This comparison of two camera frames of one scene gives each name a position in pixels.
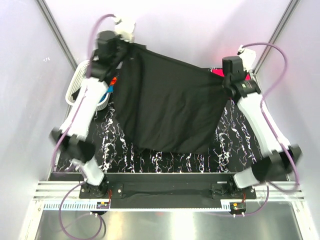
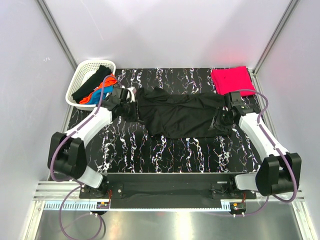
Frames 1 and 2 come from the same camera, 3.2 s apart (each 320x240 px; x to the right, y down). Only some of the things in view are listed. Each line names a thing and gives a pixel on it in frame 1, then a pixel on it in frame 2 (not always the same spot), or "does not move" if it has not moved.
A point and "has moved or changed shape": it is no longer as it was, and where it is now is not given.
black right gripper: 244,70 -> 216,122
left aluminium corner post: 45,10 does not move
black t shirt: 167,104 has moved or changed shape
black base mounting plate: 163,190 does not move
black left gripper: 118,37 -> 135,117
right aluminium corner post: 288,12 does not move
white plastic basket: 76,81 does not move
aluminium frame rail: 266,191 does not move
